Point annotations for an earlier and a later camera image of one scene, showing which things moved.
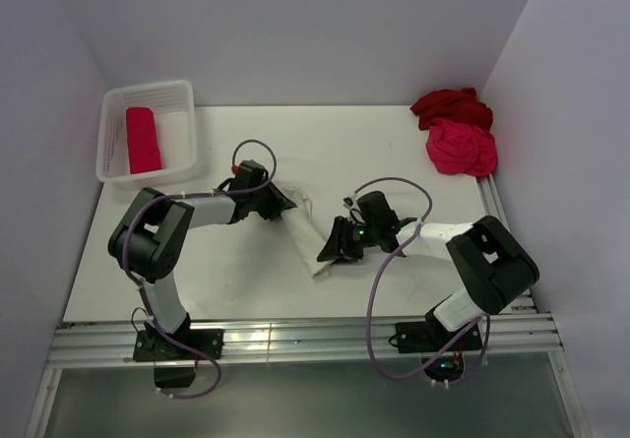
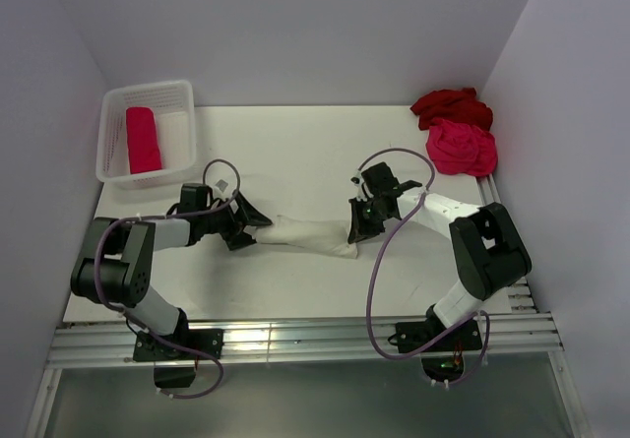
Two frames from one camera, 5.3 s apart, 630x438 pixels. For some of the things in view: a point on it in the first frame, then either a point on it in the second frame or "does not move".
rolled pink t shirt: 144,144 does not move
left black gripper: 278,203 -> 245,216
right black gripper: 337,248 -> 360,227
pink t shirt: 459,149 does not move
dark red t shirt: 461,105 does not move
